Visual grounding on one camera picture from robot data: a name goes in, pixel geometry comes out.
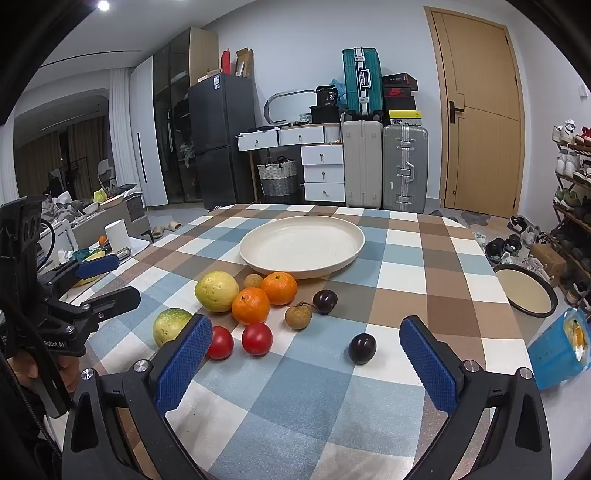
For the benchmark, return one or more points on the yellow guava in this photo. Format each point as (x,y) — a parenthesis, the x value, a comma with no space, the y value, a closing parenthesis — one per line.
(217,291)

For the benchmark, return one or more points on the white paper roll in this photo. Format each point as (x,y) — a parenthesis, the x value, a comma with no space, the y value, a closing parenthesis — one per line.
(116,235)

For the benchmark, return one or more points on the person's left forearm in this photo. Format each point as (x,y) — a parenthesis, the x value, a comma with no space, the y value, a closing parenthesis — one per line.
(18,438)

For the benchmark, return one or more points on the cream round plate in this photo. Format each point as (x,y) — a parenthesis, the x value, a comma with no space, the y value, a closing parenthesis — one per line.
(300,244)

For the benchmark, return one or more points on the wooden door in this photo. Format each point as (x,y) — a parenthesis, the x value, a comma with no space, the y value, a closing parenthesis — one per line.
(480,115)

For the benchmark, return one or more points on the beige slippers pair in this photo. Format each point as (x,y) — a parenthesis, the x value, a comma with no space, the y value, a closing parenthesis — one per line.
(167,229)

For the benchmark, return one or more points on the black storage container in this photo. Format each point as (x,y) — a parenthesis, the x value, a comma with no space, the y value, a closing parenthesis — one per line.
(325,114)

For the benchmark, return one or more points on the tall cardboard carton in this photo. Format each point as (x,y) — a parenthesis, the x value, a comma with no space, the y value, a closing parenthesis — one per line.
(244,62)

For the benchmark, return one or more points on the blue snack bag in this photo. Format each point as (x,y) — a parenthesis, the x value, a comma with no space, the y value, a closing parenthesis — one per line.
(549,355)

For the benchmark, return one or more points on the blue plastic bag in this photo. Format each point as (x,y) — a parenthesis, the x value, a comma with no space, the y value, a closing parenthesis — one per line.
(340,87)

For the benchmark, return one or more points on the red box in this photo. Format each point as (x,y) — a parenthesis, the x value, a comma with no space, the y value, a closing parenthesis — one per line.
(226,62)

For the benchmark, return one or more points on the cardboard box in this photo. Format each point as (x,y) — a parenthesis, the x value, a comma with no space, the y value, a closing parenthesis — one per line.
(549,263)

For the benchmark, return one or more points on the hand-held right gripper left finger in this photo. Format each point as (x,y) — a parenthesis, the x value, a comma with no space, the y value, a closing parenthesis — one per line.
(182,364)

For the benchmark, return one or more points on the grey suitcase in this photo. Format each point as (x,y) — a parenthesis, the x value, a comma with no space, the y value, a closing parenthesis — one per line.
(405,168)

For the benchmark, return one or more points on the person's left hand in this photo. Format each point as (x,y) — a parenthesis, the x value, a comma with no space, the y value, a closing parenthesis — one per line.
(21,369)

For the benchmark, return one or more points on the wooden shoe rack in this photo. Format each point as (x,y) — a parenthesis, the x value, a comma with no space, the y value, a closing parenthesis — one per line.
(565,210)

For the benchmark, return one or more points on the red tomato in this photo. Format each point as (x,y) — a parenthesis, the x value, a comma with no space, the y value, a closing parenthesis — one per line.
(257,339)
(221,344)

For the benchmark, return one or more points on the black printed box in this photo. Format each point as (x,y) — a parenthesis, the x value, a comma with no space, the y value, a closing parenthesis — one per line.
(328,96)

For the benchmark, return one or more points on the woven laundry basket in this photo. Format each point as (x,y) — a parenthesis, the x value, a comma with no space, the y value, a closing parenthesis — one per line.
(278,177)

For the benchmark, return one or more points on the oval metal frame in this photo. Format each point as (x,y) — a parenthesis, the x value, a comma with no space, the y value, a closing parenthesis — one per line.
(277,96)

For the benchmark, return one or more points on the brown longan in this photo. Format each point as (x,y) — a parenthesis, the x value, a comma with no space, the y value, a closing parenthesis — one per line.
(298,317)
(253,280)

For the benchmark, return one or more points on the green guava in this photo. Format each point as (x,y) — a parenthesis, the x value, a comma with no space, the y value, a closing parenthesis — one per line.
(171,325)

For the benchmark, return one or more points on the white drawer dresser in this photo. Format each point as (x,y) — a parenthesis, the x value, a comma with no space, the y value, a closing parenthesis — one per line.
(323,173)

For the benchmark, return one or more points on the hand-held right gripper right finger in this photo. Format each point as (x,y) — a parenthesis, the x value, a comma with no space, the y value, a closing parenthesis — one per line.
(429,369)

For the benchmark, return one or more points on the white wardrobe panel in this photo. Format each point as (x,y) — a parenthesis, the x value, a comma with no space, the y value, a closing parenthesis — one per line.
(147,138)

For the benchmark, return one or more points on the beige suitcase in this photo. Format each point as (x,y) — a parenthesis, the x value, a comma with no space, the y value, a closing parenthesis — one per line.
(361,164)

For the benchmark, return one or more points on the checked blue brown blanket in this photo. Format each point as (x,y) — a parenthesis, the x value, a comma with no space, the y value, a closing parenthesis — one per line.
(323,406)

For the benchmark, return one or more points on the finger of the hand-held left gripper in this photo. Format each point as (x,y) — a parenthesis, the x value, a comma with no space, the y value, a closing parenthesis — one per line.
(99,266)
(115,299)

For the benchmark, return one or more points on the ceiling light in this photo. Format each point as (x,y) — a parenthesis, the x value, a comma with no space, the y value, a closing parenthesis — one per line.
(104,5)

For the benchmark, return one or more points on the round black-rimmed basin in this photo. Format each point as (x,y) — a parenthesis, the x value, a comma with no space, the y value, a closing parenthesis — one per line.
(524,288)

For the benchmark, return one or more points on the orange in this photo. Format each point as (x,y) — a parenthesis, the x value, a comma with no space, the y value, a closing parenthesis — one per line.
(279,288)
(250,305)

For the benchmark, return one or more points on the teal suitcase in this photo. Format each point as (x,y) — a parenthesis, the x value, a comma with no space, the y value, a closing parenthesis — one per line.
(362,81)

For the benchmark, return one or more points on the dark purple passion fruit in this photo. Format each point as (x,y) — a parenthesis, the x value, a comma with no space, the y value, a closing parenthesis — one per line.
(324,301)
(362,349)

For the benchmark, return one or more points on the white curtain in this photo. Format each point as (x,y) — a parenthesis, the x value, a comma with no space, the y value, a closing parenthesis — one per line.
(121,129)

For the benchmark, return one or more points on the black refrigerator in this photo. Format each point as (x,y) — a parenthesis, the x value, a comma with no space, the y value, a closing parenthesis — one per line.
(221,138)

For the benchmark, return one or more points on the dark glass wardrobe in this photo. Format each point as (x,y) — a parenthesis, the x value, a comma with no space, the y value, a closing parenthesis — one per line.
(178,92)

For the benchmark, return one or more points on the yellow and black shoebox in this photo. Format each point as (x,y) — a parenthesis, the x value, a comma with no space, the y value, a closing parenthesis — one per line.
(405,117)

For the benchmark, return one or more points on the grey floor mat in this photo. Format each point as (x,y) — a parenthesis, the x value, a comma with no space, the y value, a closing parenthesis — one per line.
(478,218)

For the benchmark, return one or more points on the red and black shoebox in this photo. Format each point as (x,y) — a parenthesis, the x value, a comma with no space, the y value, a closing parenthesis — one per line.
(400,99)

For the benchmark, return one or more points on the group of assorted shoes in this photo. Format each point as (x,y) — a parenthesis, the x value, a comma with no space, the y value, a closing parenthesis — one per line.
(568,161)

